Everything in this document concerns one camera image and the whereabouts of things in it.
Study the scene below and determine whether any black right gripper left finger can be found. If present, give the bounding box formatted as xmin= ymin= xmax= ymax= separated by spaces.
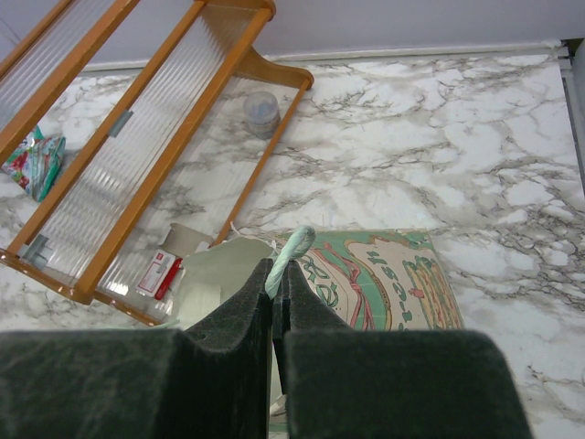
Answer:
xmin=1 ymin=260 xmax=272 ymax=438

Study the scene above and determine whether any orange wooden tiered rack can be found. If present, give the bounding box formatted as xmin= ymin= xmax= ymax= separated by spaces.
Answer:
xmin=1 ymin=1 xmax=314 ymax=326

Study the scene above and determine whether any aluminium frame rail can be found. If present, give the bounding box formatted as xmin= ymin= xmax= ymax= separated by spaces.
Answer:
xmin=558 ymin=37 xmax=584 ymax=186

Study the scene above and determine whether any green patterned paper bag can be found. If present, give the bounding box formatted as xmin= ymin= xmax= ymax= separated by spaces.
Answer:
xmin=157 ymin=221 xmax=465 ymax=434

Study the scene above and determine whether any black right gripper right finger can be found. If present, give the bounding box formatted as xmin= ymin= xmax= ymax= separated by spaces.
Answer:
xmin=281 ymin=262 xmax=532 ymax=438

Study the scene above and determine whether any red white small box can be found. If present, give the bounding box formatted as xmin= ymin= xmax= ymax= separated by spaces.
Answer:
xmin=136 ymin=250 xmax=182 ymax=301

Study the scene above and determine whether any teal snack packet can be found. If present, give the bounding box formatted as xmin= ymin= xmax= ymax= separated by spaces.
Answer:
xmin=2 ymin=126 xmax=66 ymax=202

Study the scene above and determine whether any small clear plastic jar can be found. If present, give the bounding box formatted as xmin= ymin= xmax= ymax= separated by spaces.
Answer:
xmin=243 ymin=91 xmax=281 ymax=139

